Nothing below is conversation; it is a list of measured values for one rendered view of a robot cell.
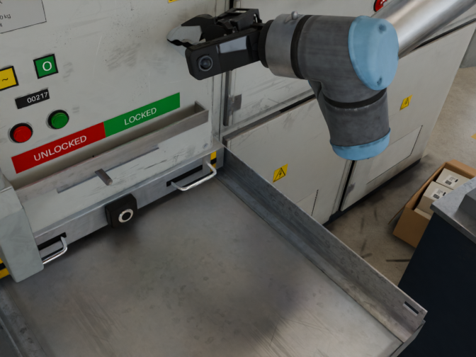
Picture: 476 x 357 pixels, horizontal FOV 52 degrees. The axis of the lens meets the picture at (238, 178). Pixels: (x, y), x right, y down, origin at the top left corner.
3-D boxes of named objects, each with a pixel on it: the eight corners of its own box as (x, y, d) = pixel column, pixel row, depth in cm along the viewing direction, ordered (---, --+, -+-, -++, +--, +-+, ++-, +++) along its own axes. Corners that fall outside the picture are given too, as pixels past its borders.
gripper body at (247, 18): (236, 50, 85) (297, 56, 78) (205, 70, 79) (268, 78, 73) (228, 5, 81) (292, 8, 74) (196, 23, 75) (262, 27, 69)
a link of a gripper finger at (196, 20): (191, 40, 81) (233, 44, 77) (184, 44, 80) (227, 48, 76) (185, 12, 79) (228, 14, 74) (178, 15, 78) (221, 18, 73)
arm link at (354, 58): (379, 108, 65) (374, 42, 58) (297, 96, 72) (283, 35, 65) (404, 69, 70) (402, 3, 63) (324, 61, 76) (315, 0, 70)
